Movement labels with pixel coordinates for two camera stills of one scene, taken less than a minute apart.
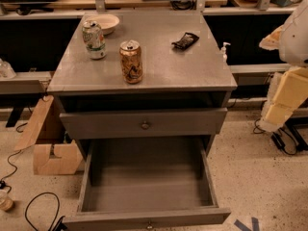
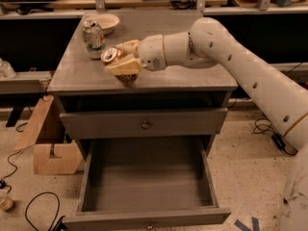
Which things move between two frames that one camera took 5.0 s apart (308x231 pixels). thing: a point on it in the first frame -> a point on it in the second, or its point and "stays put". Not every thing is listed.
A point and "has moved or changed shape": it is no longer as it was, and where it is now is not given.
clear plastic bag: (6, 70) stays put
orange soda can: (130, 51) has moved or changed shape
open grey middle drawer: (136, 183) stays put
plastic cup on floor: (6, 202) stays put
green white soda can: (94, 38) stays put
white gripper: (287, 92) -> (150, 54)
